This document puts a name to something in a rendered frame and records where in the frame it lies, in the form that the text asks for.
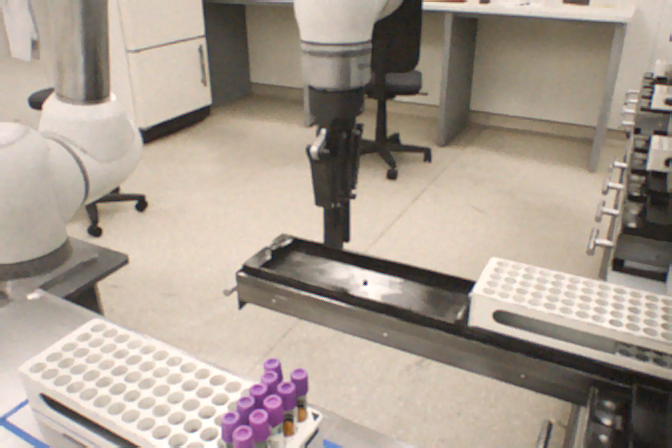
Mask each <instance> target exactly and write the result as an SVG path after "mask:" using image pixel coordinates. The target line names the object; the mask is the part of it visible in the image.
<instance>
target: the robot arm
mask: <svg viewBox="0 0 672 448"><path fill-rule="evenodd" d="M402 1H403V0H294V6H295V15H296V18H297V21H298V24H299V29H300V36H301V44H300V48H301V59H302V79H303V81H304V82H305V83H306V84H308V87H307V92H308V112H309V113H310V114H312V115H313V116H315V117H316V118H317V120H318V123H317V130H316V137H317V140H316V142H315V143H314V146H313V144H307V146H306V149H305V152H306V154H307V157H308V159H309V165H310V173H311V182H312V189H314V197H315V205H316V206H317V207H321V208H323V245H324V246H326V247H332V248H336V249H340V251H341V249H342V248H343V242H344V243H349V242H350V241H351V200H355V198H356V195H357V194H355V193H352V190H356V189H357V182H358V170H359V157H360V146H361V137H362V133H363V129H365V126H364V124H363V123H359V122H356V117H358V116H360V115H361V114H362V113H363V112H364V85H363V84H366V83H368V82H369V81H370V80H371V49H372V43H371V40H372V30H373V25H374V23H375V22H376V21H377V20H380V19H382V18H384V17H386V16H387V15H390V14H391V13H393V12H394V11H395V10H396V9H397V8H398V7H399V5H400V4H401V2H402ZM48 6H49V18H50V29H51V40H52V51H53V55H52V63H53V74H54V85H55V92H54V93H53V94H52V95H51V96H50V97H49V98H48V99H47V100H46V102H45V103H44V105H43V113H42V117H40V121H39V125H38V129H37V131H36V130H35V129H33V128H31V127H29V126H27V125H24V124H19V123H15V122H0V296H1V297H4V298H6V299H8V300H9V301H11V302H13V301H15V300H17V299H18V298H20V297H22V296H24V295H26V294H28V293H30V292H32V291H34V290H35V289H38V288H39V289H42V290H44V291H45V290H46V289H48V288H50V287H52V286H53V285H55V284H57V283H59V282H60V281H62V280H64V279H66V278H67V277H69V276H72V275H74V273H76V272H77V271H79V270H81V269H83V268H85V267H87V266H90V265H93V264H95V263H97V262H98V261H99V259H98V255H97V253H96V251H92V250H85V249H80V248H77V247H75V246H73V245H71V244H70V241H69V238H68V235H67V230H66V225H65V223H66V222H68V221H69V220H70V219H72V217H73V216H74V214H75V213H76V212H77V209H78V208H79V207H81V206H83V205H86V204H88V203H91V202H93V201H95V200H97V199H98V198H100V197H102V196H105V195H106V194H108V193H110V192H111V190H113V189H114V188H116V187H117V186H119V185H120V184H121V183H123V182H124V181H125V180H126V179H127V178H128V177H129V176H130V175H132V174H133V172H134V171H135V169H136V168H137V166H138V164H139V162H140V160H141V156H142V150H143V144H142V138H141V135H140V133H139V130H138V128H137V126H136V125H135V123H134V122H133V121H132V120H131V119H130V118H129V117H128V116H127V113H126V109H125V105H124V104H123V102H122V101H121V100H120V99H119V98H118V97H117V96H116V95H115V94H114V93H111V92H110V85H111V71H110V45H109V20H108V6H109V0H48ZM349 198H350V200H349Z"/></svg>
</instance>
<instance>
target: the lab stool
mask: <svg viewBox="0 0 672 448"><path fill-rule="evenodd" d="M54 92H55V87H54V88H48V89H44V90H40V91H37V92H35V93H33V94H31V95H30V96H29V98H28V99H27V102H28V105H29V107H30V109H32V110H35V111H42V112H43V105H44V103H45V102H46V100H47V99H48V98H49V97H50V96H51V95H52V94H53V93H54ZM119 191H120V186H117V187H116V188H114V189H113V190H111V192H110V194H106V195H105V196H102V197H100V198H98V199H97V200H95V201H93V202H91V203H88V204H86V205H85V207H86V211H87V213H88V216H89V219H90V222H91V223H92V224H93V225H90V226H89V227H88V228H87V234H88V235H90V236H92V237H95V238H99V237H101V235H102V228H101V227H99V226H98V225H97V224H98V223H99V217H98V212H97V205H96V203H110V202H126V201H138V202H137V203H136V205H135V207H136V209H137V210H138V211H140V212H142V211H144V210H145V209H146V208H147V207H148V202H147V201H146V200H145V199H146V196H145V195H143V194H119Z"/></svg>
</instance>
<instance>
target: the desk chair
mask: <svg viewBox="0 0 672 448"><path fill-rule="evenodd" d="M422 10H423V0H403V1H402V2H401V4H400V5H399V7H398V8H397V9H396V10H395V11H394V12H393V13H391V14H390V15H387V16H386V17H384V18H382V19H380V20H377V21H376V22H375V23H374V25H373V30H372V40H371V43H372V49H371V80H370V81H369V82H368V83H366V84H363V85H364V95H367V97H368V98H370V99H374V100H377V113H376V127H375V140H372V139H367V138H361V147H360V155H366V154H371V153H376V152H377V153H378V154H379V155H380V156H382V158H383V159H384V160H385V161H386V164H387V165H388V166H389V167H390V168H392V169H388V171H387V178H389V179H394V180H395V179H396V178H397V170H394V168H396V162H395V160H394V158H393V157H392V155H391V153H390V152H408V153H424V163H427V160H428V163H431V159H432V153H431V148H428V147H421V146H412V145H403V143H401V139H399V133H393V134H392V135H390V136H388V137H387V99H394V98H395V97H396V96H415V95H418V94H419V95H429V94H428V93H419V91H420V90H422V86H421V72H420V71H418V70H414V69H415V68H416V67H417V65H418V63H419V58H420V45H421V27H422Z"/></svg>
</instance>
